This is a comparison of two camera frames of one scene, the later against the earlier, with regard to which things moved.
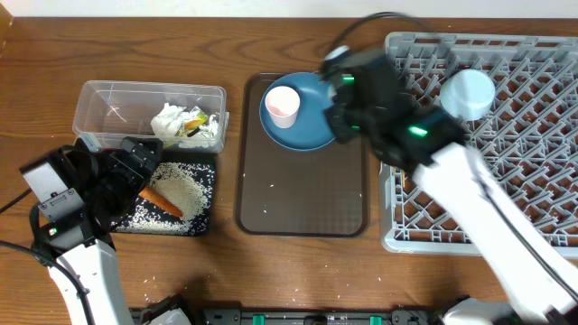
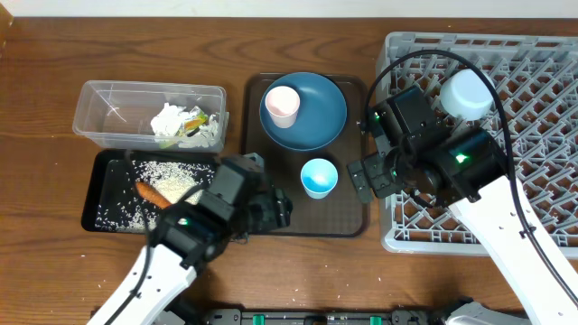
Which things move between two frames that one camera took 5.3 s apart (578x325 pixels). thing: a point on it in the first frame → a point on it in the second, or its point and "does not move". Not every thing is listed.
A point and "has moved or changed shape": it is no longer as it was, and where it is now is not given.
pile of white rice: (189, 187) does not move
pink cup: (282, 103) does not move
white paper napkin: (212, 127) has moved or changed shape
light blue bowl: (468, 94) does not move
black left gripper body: (112, 190) → (262, 215)
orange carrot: (153, 197) does not move
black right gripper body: (348, 125) → (389, 176)
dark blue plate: (312, 130) does not move
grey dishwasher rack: (527, 140) does not move
